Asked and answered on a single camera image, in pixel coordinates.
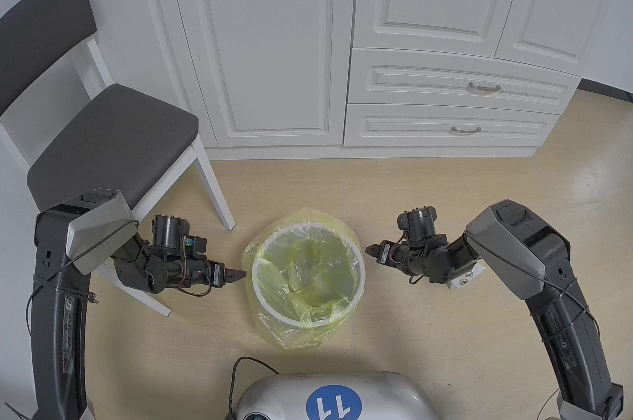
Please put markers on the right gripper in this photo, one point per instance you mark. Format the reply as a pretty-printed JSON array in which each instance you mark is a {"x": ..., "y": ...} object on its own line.
[{"x": 395, "y": 254}]

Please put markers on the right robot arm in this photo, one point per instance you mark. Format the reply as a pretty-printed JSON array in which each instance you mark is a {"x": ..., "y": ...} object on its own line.
[{"x": 519, "y": 245}]

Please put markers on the crumpled white printed paper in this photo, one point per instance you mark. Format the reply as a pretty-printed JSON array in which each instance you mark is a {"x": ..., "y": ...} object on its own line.
[{"x": 467, "y": 278}]

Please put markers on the white wardrobe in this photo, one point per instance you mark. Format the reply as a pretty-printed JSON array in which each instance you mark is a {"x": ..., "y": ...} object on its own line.
[{"x": 277, "y": 12}]

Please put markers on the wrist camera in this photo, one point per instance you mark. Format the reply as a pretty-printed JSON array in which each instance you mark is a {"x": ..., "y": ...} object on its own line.
[
  {"x": 404, "y": 221},
  {"x": 198, "y": 247}
]

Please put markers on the yellow plastic bag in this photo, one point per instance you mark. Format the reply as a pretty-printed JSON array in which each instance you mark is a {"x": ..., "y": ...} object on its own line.
[{"x": 277, "y": 334}]

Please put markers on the white trash bin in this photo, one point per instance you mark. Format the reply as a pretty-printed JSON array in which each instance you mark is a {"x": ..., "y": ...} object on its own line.
[{"x": 358, "y": 279}]

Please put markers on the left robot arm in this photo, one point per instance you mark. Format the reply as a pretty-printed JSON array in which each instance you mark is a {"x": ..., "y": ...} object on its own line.
[{"x": 59, "y": 309}]

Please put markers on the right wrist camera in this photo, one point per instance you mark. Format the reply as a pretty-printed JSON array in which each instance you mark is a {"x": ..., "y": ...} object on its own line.
[{"x": 404, "y": 221}]

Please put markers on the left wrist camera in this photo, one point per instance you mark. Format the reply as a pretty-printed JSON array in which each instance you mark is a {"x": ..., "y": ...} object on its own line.
[{"x": 198, "y": 247}]

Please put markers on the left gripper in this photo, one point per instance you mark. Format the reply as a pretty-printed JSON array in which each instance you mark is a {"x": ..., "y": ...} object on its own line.
[{"x": 207, "y": 272}]

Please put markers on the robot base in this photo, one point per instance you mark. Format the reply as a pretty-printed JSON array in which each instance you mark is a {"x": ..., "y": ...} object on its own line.
[{"x": 336, "y": 393}]

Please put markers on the white chair with grey seat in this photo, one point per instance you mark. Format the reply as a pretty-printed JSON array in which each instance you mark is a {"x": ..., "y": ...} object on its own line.
[{"x": 113, "y": 136}]

